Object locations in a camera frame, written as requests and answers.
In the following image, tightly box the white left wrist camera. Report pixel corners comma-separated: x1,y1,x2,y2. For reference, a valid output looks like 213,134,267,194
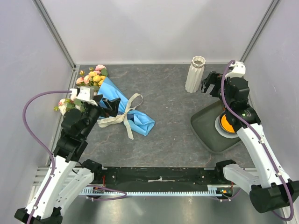
70,86,98,105

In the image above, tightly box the white plate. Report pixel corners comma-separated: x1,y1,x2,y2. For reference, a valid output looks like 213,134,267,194
214,116,238,139

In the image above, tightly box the dark green tray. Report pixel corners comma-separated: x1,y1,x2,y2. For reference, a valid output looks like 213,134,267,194
190,100,241,154

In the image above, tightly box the slotted cable duct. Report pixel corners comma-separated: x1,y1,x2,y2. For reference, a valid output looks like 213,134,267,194
79,185,232,196

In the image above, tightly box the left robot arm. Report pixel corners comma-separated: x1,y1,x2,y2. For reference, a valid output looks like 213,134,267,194
14,94,121,224

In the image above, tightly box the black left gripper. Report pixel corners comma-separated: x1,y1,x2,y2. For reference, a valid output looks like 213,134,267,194
81,94,121,138

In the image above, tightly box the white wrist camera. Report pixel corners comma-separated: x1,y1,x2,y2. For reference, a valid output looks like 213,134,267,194
70,86,98,105
225,61,246,78

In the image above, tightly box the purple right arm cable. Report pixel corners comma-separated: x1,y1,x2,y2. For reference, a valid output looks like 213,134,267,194
220,59,295,222

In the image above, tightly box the blue wrapping paper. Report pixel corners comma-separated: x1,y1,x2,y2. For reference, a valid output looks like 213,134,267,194
98,78,155,140

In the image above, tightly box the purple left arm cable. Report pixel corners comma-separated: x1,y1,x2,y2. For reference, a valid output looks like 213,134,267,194
22,90,73,224

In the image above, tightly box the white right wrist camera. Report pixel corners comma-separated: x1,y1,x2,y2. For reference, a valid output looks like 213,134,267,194
225,61,246,78

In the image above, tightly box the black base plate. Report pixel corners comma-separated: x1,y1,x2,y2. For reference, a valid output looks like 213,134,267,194
91,167,231,192

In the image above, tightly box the artificial flower bouquet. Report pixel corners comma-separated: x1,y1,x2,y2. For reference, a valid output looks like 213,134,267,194
54,64,108,115

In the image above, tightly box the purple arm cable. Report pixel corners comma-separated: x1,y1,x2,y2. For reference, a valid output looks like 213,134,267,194
220,59,295,222
22,90,73,224

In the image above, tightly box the white ribbed vase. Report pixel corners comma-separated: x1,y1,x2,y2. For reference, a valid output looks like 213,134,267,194
185,56,206,93

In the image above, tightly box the cream ribbon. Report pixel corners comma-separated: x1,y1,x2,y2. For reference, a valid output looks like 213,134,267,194
97,92,144,140

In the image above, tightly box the orange bowl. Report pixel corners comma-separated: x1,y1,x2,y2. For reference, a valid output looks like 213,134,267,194
219,112,235,134

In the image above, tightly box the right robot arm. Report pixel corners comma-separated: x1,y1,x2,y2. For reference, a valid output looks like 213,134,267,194
201,71,299,217

